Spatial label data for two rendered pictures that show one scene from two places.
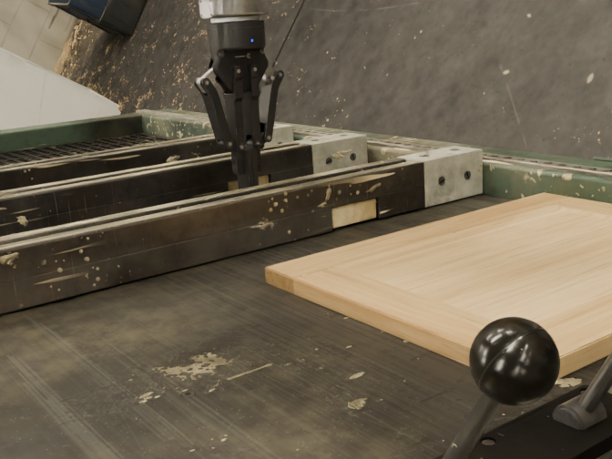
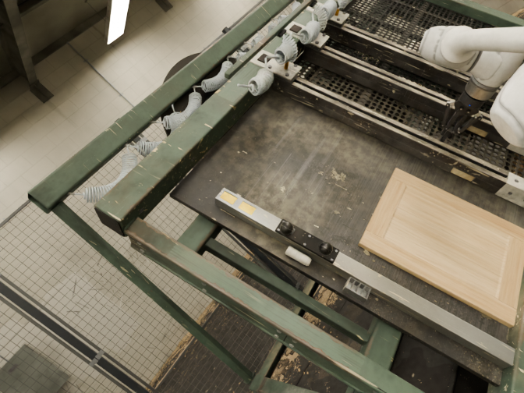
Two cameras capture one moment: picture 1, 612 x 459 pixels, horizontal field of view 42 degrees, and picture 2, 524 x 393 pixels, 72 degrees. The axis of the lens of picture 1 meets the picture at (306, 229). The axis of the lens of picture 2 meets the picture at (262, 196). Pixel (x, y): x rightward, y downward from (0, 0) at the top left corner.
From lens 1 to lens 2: 0.87 m
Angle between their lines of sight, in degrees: 59
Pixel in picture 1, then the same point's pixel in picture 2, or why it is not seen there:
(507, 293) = (408, 231)
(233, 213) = (417, 145)
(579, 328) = (389, 251)
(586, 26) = not seen: outside the picture
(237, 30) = (467, 99)
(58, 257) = (362, 121)
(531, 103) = not seen: outside the picture
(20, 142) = (495, 22)
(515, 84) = not seen: outside the picture
